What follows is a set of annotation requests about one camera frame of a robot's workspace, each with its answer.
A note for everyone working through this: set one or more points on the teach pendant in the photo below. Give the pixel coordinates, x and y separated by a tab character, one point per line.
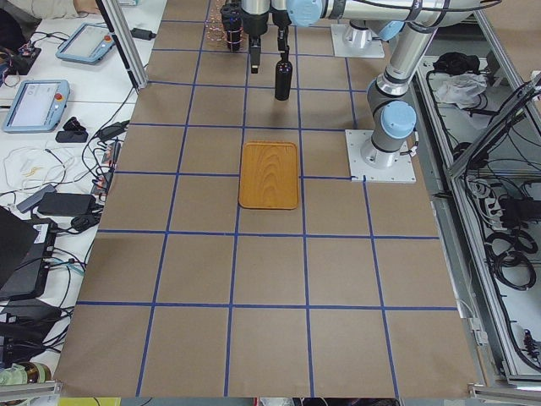
88	44
37	107

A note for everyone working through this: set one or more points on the teach pendant far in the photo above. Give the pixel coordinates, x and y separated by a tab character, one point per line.
88	44

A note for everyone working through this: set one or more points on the wooden tray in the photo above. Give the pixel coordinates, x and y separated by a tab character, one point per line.
269	176

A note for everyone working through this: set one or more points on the aluminium frame post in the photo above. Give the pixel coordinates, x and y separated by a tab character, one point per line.
118	27

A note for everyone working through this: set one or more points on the copper wire bottle basket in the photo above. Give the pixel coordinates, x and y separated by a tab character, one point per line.
215	38

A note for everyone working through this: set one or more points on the teach pendant near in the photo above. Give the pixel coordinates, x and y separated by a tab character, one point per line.
37	107

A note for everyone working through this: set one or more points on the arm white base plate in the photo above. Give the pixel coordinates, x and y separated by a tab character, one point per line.
350	42
368	164

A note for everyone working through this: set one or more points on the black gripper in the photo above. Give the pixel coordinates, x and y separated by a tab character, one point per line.
281	21
254	26

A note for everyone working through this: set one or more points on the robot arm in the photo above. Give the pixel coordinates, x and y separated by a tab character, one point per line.
306	13
394	119

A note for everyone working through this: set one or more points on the dark wine bottle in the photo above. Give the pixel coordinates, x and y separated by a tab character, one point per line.
283	77
232	24

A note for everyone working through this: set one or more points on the black power adapter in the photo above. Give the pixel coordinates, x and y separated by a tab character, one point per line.
65	204

